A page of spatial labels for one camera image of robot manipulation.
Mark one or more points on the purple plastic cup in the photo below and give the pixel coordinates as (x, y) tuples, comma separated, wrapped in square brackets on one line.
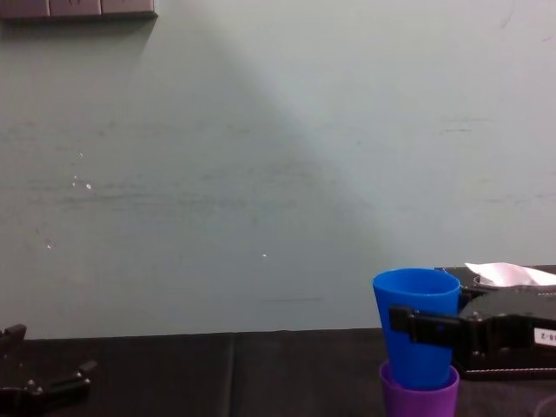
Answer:
[(417, 401)]

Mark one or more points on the white tissue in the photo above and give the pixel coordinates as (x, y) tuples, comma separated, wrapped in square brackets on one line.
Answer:
[(508, 273)]

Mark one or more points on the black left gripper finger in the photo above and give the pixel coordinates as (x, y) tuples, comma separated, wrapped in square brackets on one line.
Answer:
[(12, 336), (65, 381)]

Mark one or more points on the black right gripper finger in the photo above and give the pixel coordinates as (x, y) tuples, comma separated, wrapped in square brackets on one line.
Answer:
[(434, 328), (471, 293)]

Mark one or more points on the grey wall panel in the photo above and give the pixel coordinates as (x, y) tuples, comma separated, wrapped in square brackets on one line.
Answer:
[(74, 8)]

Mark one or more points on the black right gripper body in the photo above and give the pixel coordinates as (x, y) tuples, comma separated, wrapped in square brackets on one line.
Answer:
[(504, 319)]

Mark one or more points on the blue plastic cup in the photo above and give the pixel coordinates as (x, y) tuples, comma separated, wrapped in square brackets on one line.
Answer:
[(412, 291)]

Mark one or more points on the black tissue box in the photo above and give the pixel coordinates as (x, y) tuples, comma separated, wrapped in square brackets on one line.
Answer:
[(512, 373)]

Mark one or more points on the black table cloth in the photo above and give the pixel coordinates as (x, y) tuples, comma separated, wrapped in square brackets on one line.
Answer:
[(260, 373)]

